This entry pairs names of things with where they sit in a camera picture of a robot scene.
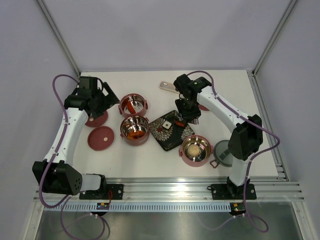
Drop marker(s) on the orange fried chicken piece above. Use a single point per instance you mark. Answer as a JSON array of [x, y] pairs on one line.
[[138, 133]]

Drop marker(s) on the grey transparent lid red handles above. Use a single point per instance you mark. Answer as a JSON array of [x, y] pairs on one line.
[[222, 155]]

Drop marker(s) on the red sausage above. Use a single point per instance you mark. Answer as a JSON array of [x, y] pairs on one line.
[[130, 107]]

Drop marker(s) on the orange shrimp food piece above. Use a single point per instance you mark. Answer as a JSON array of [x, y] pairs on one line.
[[180, 123]]

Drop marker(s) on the dark red lid front left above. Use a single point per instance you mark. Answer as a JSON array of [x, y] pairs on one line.
[[100, 138]]

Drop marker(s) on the aluminium front rail frame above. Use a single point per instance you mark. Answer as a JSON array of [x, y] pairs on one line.
[[194, 189]]

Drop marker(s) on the dark pink bowl front left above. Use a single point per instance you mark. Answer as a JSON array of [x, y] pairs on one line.
[[135, 123]]

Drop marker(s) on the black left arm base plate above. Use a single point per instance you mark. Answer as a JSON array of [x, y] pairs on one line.
[[113, 191]]

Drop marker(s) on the black floral square plate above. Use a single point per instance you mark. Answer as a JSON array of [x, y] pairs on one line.
[[171, 138]]

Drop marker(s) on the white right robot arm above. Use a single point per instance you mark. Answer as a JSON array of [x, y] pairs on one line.
[[246, 131]]

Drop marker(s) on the aluminium post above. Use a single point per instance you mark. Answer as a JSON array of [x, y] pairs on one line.
[[275, 35], [58, 36]]

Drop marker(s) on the white sushi cube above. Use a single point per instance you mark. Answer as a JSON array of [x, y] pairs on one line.
[[167, 125]]

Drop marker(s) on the slotted white cable duct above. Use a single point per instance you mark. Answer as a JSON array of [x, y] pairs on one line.
[[156, 207]]

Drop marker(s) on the left aluminium post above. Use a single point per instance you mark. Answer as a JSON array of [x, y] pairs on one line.
[[58, 36]]

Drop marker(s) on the orange roasted meat piece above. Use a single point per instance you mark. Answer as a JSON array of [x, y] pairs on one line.
[[131, 135]]

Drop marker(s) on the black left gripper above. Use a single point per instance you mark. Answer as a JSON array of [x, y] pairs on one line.
[[109, 100]]

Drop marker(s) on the dark red lid under arm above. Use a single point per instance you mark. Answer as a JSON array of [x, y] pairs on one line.
[[96, 122]]

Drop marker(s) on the white steamed bun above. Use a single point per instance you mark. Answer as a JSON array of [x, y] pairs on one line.
[[193, 150]]

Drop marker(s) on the pink bowl back left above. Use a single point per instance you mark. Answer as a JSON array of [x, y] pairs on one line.
[[139, 103]]

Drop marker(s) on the right aluminium post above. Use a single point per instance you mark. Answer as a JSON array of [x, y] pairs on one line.
[[275, 35]]

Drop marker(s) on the dark red lid right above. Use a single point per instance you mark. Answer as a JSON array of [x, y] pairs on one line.
[[203, 108]]

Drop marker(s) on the pink bowl with handles right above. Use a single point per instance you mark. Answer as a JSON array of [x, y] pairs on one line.
[[206, 150]]

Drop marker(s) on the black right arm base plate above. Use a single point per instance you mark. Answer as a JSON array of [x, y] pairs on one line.
[[224, 191]]

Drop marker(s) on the dark red lid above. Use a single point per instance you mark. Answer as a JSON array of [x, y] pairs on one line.
[[100, 138], [203, 108]]

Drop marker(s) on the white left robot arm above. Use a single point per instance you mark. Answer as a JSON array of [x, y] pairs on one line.
[[55, 173]]

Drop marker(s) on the metal food tongs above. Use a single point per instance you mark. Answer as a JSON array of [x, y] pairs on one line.
[[194, 121]]

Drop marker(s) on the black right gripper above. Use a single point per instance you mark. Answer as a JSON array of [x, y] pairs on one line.
[[193, 114]]

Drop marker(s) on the beige cutlery case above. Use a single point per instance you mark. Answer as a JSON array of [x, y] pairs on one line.
[[169, 87]]

